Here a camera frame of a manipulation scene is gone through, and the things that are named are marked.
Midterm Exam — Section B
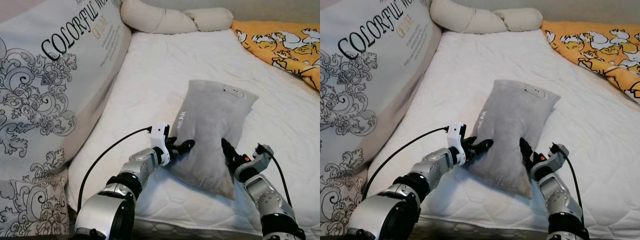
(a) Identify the grey plush pillow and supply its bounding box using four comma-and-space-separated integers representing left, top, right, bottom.
467, 78, 562, 200
167, 79, 260, 201

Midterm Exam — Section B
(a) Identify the yellow cartoon egg blanket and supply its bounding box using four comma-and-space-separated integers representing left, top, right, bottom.
541, 20, 640, 106
231, 20, 321, 92

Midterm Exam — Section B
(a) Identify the white quilted mattress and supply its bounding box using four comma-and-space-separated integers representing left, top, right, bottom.
367, 28, 640, 240
66, 28, 321, 240

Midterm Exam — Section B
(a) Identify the large grey ornament print cushion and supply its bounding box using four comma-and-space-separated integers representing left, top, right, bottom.
0, 0, 132, 238
320, 0, 443, 238

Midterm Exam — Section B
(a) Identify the beige knotted bolster pillow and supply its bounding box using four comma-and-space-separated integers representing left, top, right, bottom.
430, 0, 544, 35
120, 0, 234, 35

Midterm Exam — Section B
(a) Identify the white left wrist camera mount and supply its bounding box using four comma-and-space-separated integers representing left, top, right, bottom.
150, 122, 172, 166
447, 122, 468, 164

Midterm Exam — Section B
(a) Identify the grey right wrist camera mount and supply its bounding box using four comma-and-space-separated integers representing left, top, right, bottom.
241, 145, 275, 176
537, 144, 570, 173

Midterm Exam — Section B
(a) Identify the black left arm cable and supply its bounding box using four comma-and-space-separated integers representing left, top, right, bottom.
365, 126, 450, 201
77, 126, 153, 213

